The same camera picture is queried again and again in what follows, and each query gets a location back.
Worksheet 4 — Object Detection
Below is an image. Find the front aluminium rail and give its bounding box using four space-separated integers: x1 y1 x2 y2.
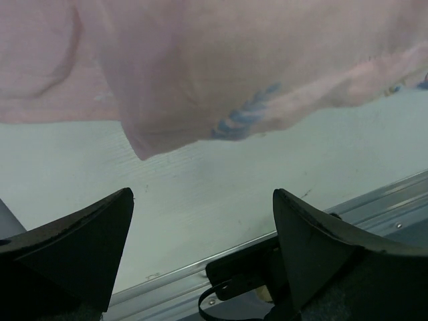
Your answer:
103 172 427 320

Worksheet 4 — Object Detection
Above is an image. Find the blue pink printed pillowcase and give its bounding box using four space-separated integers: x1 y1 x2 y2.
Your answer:
1 1 427 160

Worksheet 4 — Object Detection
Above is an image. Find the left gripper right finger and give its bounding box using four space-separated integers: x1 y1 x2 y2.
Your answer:
273 189 427 320

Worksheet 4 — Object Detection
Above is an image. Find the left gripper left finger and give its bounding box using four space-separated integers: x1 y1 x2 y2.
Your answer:
1 188 134 320

